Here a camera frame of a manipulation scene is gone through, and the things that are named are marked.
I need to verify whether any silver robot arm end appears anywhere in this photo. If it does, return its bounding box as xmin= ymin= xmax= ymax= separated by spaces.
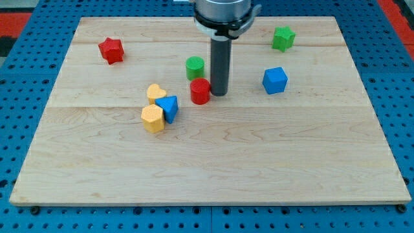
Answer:
xmin=193 ymin=0 xmax=262 ymax=41

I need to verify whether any red cylinder block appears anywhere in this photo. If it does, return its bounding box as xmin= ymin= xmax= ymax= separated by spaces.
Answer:
xmin=190 ymin=78 xmax=210 ymax=105

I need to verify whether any blue triangle block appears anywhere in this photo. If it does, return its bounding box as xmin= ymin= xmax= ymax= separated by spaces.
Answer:
xmin=155 ymin=96 xmax=179 ymax=124

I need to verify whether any green cylinder block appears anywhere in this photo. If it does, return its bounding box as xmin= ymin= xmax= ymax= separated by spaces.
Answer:
xmin=185 ymin=56 xmax=205 ymax=81

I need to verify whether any yellow hexagon block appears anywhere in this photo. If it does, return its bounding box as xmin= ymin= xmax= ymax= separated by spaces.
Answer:
xmin=141 ymin=104 xmax=165 ymax=133

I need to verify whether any yellow heart block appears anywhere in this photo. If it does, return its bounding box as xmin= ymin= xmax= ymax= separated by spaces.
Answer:
xmin=146 ymin=83 xmax=167 ymax=104

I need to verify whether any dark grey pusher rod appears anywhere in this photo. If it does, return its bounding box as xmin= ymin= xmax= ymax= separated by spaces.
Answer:
xmin=210 ymin=39 xmax=232 ymax=96

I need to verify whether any light wooden board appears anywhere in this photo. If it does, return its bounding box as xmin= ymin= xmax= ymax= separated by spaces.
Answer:
xmin=10 ymin=17 xmax=411 ymax=206

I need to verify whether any blue cube block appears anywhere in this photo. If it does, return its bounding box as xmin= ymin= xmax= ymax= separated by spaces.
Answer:
xmin=262 ymin=67 xmax=289 ymax=94

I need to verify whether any green star block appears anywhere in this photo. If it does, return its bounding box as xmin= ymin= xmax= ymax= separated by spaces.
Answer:
xmin=272 ymin=27 xmax=296 ymax=52

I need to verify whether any red star block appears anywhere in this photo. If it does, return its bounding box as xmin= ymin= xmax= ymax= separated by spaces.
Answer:
xmin=98 ymin=38 xmax=124 ymax=65

